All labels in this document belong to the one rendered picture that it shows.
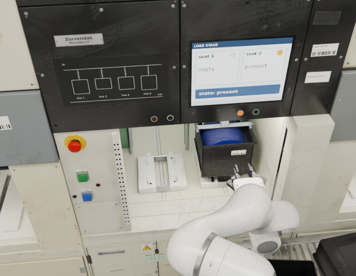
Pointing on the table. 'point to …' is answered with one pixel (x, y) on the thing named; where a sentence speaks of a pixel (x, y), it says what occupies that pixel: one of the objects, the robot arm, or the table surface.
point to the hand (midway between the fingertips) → (242, 170)
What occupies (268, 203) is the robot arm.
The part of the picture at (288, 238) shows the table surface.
